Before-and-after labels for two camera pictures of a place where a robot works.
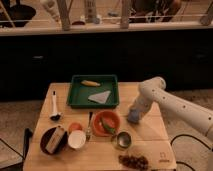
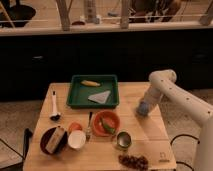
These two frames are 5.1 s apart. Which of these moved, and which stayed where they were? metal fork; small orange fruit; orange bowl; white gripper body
Moved: white gripper body
Stayed: orange bowl; small orange fruit; metal fork
